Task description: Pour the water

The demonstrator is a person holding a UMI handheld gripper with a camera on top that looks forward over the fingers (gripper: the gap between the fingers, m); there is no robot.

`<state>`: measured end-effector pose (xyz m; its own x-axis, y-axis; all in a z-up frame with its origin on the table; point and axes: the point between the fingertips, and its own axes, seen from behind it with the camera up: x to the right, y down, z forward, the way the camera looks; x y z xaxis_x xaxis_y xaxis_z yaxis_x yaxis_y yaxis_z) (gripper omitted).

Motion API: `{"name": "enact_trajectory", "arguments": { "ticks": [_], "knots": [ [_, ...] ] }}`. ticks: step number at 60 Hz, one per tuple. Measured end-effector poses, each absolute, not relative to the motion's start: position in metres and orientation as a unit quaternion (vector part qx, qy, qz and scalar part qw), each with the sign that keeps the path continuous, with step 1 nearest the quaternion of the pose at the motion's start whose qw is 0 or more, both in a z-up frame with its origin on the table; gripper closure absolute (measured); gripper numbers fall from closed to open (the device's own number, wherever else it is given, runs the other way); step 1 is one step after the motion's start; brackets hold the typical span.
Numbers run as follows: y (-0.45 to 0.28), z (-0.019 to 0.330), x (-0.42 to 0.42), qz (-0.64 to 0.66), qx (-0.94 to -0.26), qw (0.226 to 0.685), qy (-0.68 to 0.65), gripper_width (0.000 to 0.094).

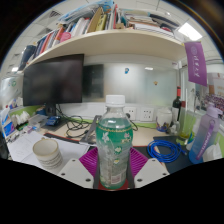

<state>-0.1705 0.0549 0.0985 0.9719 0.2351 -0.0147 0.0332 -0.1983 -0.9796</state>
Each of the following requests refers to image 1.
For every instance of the small blue device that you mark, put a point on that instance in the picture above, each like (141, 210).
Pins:
(53, 120)

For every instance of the wall shelf with books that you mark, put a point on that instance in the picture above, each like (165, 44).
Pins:
(106, 43)

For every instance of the grey metal stand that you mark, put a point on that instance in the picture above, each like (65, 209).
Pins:
(90, 131)

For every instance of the thin black notebook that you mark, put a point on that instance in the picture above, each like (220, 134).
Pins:
(63, 137)

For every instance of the purple plastic water bottle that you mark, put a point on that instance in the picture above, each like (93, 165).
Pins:
(205, 133)

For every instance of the blank white paper sheet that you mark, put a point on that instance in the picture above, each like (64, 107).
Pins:
(75, 150)

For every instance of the white tissue pack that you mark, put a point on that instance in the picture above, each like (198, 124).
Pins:
(213, 154)

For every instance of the green-labelled clear drink bottle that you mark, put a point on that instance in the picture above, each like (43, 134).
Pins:
(114, 146)

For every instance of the clear plastic box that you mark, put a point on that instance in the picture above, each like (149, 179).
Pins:
(37, 121)

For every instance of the white wall socket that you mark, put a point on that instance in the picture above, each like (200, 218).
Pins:
(146, 114)
(130, 113)

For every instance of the white patterned ceramic mug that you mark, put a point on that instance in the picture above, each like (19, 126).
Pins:
(48, 155)

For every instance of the black computer monitor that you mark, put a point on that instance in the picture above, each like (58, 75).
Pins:
(53, 80)

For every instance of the ceiling lights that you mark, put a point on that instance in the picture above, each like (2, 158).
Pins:
(190, 31)

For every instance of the black desk mat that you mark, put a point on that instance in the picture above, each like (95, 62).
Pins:
(180, 165)

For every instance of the dark wine bottle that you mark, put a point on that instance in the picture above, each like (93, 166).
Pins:
(176, 105)

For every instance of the dark grey flat panel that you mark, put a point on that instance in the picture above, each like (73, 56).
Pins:
(93, 81)

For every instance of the purple hanging banner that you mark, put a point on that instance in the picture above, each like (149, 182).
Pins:
(196, 63)

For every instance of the white folded tissues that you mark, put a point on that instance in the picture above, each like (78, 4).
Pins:
(20, 118)

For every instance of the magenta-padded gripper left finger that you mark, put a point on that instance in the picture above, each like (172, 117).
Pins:
(74, 172)

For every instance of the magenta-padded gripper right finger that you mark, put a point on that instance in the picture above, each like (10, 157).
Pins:
(151, 171)

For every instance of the blue tissue box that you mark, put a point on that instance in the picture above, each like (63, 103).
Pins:
(6, 125)

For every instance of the handwritten white paper sheet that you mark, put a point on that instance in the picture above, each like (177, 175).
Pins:
(21, 146)

